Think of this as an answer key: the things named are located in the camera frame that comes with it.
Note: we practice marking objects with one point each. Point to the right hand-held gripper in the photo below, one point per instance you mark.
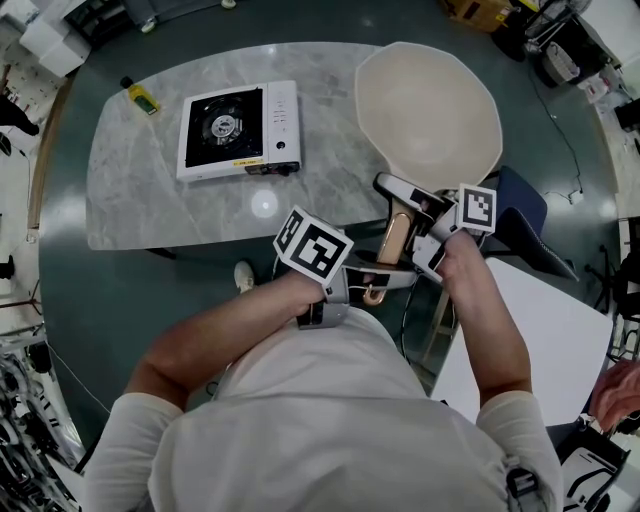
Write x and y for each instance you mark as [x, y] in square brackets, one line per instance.
[477, 210]

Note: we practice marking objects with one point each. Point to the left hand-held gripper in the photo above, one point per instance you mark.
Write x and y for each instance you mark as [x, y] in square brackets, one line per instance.
[315, 245]

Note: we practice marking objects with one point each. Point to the white portable induction cooktop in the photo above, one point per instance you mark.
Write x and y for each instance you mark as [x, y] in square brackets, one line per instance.
[282, 120]

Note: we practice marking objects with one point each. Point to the person's left forearm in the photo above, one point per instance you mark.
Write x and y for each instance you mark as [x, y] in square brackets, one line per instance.
[225, 330]

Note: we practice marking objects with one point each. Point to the person's right forearm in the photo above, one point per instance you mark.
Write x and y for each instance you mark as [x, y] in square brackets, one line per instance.
[480, 310]

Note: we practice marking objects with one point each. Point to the navy chair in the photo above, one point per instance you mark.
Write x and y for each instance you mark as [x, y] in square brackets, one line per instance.
[520, 220]

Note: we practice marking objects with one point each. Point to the person's white shoe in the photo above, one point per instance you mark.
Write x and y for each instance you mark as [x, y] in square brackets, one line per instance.
[244, 277]

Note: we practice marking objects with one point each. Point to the person in white coat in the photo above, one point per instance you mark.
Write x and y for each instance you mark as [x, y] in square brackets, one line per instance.
[325, 425]

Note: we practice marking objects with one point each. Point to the white table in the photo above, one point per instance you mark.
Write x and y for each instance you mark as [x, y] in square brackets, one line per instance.
[550, 340]

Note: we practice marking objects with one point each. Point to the cardboard box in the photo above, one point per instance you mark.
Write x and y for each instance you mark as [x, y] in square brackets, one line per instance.
[475, 12]

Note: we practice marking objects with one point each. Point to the grey marble table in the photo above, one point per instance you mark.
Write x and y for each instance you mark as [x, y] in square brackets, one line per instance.
[150, 200]

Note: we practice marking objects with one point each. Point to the yellow oil bottle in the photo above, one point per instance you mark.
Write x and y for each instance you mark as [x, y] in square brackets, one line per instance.
[142, 97]

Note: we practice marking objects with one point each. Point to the black office chair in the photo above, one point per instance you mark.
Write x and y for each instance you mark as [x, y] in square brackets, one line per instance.
[590, 465]

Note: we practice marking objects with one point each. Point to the long wooden plank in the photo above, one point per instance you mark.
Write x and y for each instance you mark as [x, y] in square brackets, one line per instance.
[42, 165]

